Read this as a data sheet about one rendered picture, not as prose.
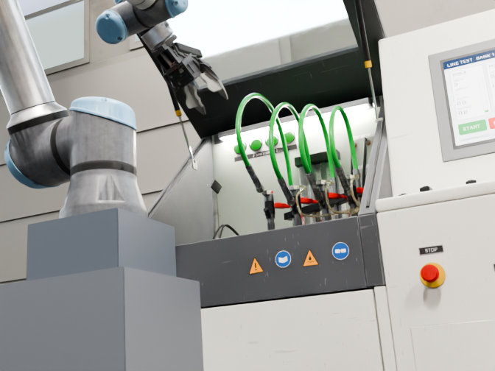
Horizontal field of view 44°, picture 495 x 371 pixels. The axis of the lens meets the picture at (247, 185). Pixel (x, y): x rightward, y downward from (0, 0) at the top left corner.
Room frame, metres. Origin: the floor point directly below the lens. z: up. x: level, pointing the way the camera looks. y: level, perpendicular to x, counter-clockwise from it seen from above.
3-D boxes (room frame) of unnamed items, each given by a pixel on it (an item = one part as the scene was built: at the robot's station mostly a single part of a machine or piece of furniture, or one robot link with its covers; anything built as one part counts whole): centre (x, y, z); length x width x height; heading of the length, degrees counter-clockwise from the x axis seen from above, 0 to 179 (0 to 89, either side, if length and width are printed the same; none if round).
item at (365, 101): (1.95, -0.16, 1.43); 0.54 x 0.03 x 0.02; 67
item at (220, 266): (1.49, 0.04, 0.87); 0.62 x 0.04 x 0.16; 67
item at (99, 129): (1.06, 0.26, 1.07); 0.13 x 0.12 x 0.14; 59
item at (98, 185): (1.05, 0.25, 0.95); 0.15 x 0.15 x 0.10
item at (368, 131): (1.85, -0.38, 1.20); 0.13 x 0.03 x 0.31; 67
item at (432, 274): (1.27, -0.36, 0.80); 0.05 x 0.04 x 0.05; 67
